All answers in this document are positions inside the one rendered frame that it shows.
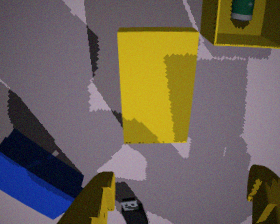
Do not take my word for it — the black usb flash drive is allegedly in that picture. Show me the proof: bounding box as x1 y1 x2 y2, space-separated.
121 196 148 224

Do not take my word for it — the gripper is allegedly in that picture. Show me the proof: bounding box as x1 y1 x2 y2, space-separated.
57 164 280 224

